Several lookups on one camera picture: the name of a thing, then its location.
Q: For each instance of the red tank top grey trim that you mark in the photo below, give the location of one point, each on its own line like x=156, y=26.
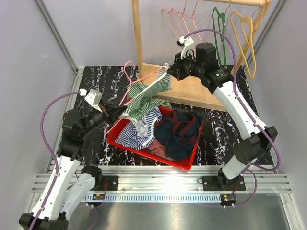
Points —
x=156, y=148

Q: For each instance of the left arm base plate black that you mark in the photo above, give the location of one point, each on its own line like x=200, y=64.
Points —
x=110, y=183

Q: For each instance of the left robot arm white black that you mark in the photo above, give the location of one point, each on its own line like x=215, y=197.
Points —
x=59, y=199

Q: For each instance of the yellow plastic hanger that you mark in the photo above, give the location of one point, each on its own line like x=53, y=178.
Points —
x=244, y=28

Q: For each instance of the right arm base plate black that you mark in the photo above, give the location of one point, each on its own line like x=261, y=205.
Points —
x=212, y=183

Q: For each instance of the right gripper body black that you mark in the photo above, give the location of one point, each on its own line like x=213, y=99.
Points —
x=186, y=67

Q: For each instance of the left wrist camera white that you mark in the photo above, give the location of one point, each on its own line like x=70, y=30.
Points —
x=93, y=97

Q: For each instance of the wooden clothes rack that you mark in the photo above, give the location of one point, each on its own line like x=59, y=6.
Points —
x=190, y=91

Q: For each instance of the navy maroon tank top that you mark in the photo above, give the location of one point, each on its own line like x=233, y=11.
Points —
x=178, y=132

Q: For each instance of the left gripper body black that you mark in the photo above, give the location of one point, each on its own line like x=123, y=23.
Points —
x=106, y=117

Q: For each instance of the red plastic tray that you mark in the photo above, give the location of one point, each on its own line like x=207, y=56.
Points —
x=183, y=164

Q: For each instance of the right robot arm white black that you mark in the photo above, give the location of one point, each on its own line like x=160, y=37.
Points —
x=257, y=138

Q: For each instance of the aluminium frame rail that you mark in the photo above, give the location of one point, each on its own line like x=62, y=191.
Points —
x=153, y=195

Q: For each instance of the blue white striped tank top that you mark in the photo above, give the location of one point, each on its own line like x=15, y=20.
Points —
x=140, y=135

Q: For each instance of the green plastic hanger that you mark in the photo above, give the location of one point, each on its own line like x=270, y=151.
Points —
x=218, y=20

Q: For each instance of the green white striped tank top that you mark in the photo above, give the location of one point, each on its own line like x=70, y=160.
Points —
x=143, y=97

